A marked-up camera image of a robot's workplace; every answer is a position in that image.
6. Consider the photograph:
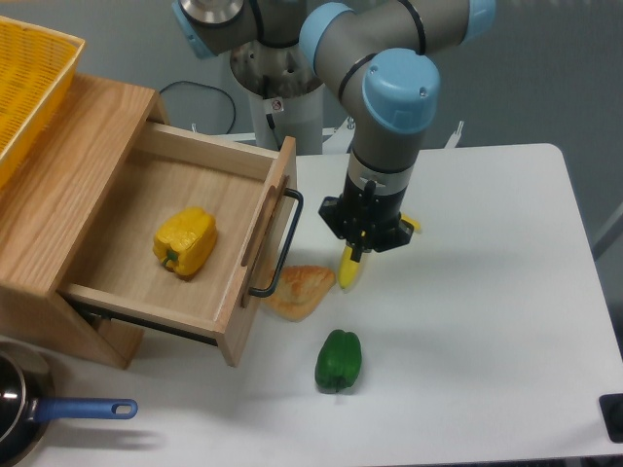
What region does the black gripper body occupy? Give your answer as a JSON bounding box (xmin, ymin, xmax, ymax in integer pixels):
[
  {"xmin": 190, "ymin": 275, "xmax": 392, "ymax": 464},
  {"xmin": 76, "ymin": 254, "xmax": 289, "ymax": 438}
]
[{"xmin": 318, "ymin": 179, "xmax": 413, "ymax": 252}]

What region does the wooden drawer cabinet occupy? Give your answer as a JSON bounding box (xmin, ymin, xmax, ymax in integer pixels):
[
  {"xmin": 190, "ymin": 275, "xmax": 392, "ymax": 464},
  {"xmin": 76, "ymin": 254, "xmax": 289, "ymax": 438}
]
[{"xmin": 1, "ymin": 74, "xmax": 168, "ymax": 369}]

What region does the yellow plastic basket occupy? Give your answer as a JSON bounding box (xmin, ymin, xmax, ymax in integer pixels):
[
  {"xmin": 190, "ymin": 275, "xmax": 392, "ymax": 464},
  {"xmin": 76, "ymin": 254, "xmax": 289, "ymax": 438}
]
[{"xmin": 1, "ymin": 17, "xmax": 86, "ymax": 186}]

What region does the toy croissant pastry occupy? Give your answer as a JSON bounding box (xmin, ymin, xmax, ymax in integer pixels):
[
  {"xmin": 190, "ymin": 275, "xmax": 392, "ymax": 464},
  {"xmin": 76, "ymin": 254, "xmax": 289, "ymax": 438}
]
[{"xmin": 264, "ymin": 265, "xmax": 336, "ymax": 322}]

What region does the black pan blue handle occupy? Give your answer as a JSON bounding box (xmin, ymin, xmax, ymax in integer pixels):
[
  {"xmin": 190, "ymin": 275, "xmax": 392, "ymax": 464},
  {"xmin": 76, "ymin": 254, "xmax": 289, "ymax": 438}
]
[{"xmin": 1, "ymin": 342, "xmax": 138, "ymax": 466}]

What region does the black corner device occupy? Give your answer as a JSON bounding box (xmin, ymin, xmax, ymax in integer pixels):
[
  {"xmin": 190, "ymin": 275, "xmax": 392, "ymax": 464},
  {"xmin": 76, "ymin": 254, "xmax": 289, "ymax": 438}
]
[{"xmin": 599, "ymin": 393, "xmax": 623, "ymax": 444}]

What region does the green bell pepper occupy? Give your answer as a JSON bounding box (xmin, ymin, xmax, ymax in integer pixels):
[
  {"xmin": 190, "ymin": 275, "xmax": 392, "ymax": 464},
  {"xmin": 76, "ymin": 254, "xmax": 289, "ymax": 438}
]
[{"xmin": 314, "ymin": 329, "xmax": 362, "ymax": 393}]

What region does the yellow bell pepper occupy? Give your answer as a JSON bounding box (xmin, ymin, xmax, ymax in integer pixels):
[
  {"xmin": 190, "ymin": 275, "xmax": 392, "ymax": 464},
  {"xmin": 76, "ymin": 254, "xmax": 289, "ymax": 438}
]
[{"xmin": 152, "ymin": 206, "xmax": 218, "ymax": 278}]

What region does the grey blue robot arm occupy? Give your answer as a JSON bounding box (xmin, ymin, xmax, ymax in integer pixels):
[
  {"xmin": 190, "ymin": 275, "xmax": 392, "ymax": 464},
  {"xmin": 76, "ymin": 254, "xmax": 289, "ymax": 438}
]
[{"xmin": 172, "ymin": 1, "xmax": 496, "ymax": 262}]

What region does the black cable loop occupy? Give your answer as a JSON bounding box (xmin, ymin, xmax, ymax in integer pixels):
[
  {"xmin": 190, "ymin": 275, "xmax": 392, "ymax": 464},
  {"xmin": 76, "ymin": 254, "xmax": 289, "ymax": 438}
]
[{"xmin": 159, "ymin": 80, "xmax": 238, "ymax": 135}]

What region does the yellow banana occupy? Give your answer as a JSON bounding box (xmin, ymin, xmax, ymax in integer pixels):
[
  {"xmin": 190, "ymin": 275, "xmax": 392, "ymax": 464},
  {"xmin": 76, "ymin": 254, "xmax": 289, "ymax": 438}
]
[{"xmin": 336, "ymin": 214, "xmax": 421, "ymax": 292}]

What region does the wooden top drawer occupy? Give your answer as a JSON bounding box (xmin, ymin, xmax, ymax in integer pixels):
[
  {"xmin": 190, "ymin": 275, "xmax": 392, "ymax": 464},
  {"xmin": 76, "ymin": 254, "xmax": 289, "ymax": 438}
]
[{"xmin": 60, "ymin": 124, "xmax": 302, "ymax": 366}]

